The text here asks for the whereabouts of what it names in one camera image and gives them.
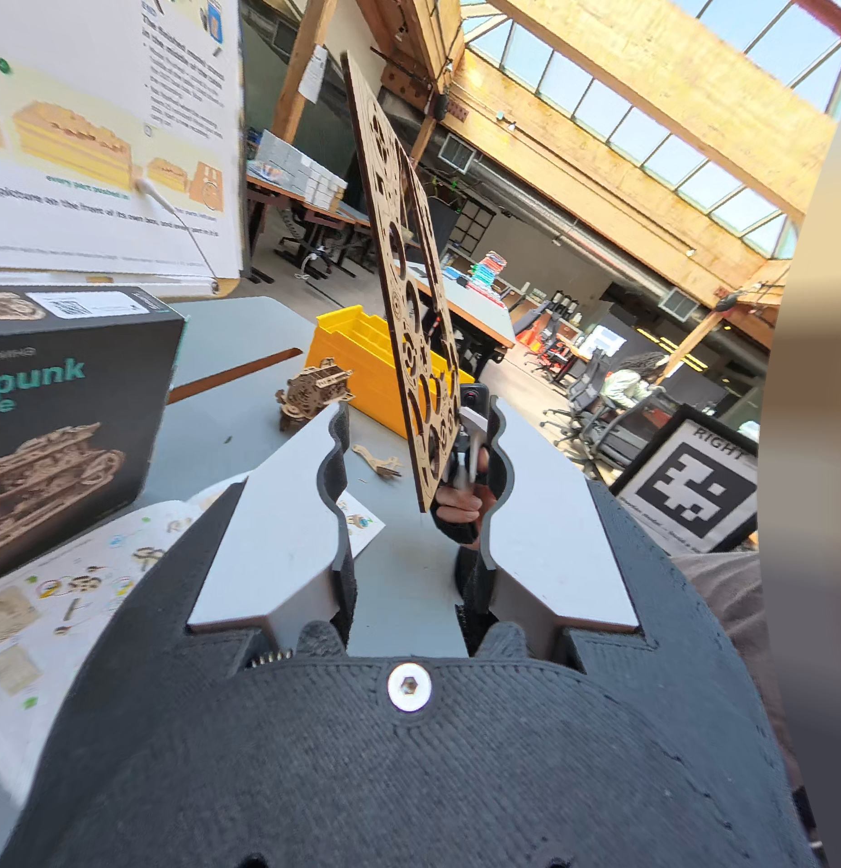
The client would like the stack of white boxes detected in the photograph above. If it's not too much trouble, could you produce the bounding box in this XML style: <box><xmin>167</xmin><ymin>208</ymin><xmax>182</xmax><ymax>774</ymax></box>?
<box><xmin>247</xmin><ymin>129</ymin><xmax>348</xmax><ymax>211</ymax></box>

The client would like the long grey work table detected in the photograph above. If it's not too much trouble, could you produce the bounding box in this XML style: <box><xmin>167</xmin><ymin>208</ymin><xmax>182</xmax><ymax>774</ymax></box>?
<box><xmin>403</xmin><ymin>261</ymin><xmax>518</xmax><ymax>363</ymax></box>

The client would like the person's right hand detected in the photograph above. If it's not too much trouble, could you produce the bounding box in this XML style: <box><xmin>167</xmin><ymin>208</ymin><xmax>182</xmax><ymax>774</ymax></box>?
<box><xmin>430</xmin><ymin>448</ymin><xmax>497</xmax><ymax>547</ymax></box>

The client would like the yellow plastic bin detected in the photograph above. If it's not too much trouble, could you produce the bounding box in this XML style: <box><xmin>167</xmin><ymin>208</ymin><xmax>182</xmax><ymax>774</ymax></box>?
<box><xmin>305</xmin><ymin>305</ymin><xmax>476</xmax><ymax>440</ymax></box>

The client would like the white paper notice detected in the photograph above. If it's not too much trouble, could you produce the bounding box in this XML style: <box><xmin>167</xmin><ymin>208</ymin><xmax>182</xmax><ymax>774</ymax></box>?
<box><xmin>297</xmin><ymin>44</ymin><xmax>328</xmax><ymax>104</ymax></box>

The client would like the printed instruction poster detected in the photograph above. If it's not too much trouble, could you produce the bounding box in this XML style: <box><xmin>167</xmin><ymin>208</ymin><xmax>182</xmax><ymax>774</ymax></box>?
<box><xmin>0</xmin><ymin>0</ymin><xmax>248</xmax><ymax>280</ymax></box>

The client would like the black office chair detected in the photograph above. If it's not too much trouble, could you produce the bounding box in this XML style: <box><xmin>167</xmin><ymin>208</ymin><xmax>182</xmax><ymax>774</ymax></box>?
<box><xmin>543</xmin><ymin>349</ymin><xmax>611</xmax><ymax>448</ymax></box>
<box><xmin>583</xmin><ymin>387</ymin><xmax>674</xmax><ymax>479</ymax></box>

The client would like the loose flat wooden part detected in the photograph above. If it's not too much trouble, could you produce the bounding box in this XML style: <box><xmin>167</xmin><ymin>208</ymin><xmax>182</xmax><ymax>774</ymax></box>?
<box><xmin>351</xmin><ymin>444</ymin><xmax>404</xmax><ymax>480</ymax></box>

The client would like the black grid shelf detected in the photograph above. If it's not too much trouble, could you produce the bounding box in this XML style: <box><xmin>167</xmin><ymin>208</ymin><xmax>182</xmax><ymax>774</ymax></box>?
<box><xmin>451</xmin><ymin>200</ymin><xmax>496</xmax><ymax>255</ymax></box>

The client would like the printed instruction booklet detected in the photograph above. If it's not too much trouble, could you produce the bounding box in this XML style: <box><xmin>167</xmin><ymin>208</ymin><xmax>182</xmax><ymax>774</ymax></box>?
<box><xmin>0</xmin><ymin>473</ymin><xmax>386</xmax><ymax>825</ymax></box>

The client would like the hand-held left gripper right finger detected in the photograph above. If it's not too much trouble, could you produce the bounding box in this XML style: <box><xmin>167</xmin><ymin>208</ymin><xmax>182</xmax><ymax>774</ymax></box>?
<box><xmin>454</xmin><ymin>399</ymin><xmax>640</xmax><ymax>659</ymax></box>

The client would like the black framed marker sign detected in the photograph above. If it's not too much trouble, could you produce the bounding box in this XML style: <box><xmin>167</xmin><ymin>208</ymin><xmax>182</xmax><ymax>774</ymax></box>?
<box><xmin>609</xmin><ymin>403</ymin><xmax>761</xmax><ymax>556</ymax></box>

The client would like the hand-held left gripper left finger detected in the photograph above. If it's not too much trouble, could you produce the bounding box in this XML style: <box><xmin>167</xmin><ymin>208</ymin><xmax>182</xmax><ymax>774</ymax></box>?
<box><xmin>188</xmin><ymin>403</ymin><xmax>359</xmax><ymax>657</ymax></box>

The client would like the bright computer monitor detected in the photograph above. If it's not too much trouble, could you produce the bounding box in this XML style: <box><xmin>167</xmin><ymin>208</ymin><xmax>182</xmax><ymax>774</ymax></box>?
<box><xmin>578</xmin><ymin>324</ymin><xmax>628</xmax><ymax>360</ymax></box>

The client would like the dark work table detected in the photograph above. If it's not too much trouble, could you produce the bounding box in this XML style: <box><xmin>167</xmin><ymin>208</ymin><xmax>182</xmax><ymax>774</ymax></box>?
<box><xmin>246</xmin><ymin>173</ymin><xmax>375</xmax><ymax>284</ymax></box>

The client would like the black model kit box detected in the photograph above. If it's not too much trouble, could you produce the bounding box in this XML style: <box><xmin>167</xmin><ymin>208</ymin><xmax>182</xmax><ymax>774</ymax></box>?
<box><xmin>0</xmin><ymin>285</ymin><xmax>186</xmax><ymax>584</ymax></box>

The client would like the laser-cut wooden parts sheet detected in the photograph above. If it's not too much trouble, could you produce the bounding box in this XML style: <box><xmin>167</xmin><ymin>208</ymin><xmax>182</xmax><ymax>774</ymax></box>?
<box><xmin>340</xmin><ymin>51</ymin><xmax>462</xmax><ymax>514</ymax></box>

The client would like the small assembled wooden model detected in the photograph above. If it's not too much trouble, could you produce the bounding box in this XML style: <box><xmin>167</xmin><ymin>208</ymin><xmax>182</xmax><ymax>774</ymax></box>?
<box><xmin>276</xmin><ymin>358</ymin><xmax>355</xmax><ymax>434</ymax></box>

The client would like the stack of colourful books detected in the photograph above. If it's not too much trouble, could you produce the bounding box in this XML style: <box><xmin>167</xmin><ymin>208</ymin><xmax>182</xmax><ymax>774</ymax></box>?
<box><xmin>468</xmin><ymin>251</ymin><xmax>508</xmax><ymax>291</ymax></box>

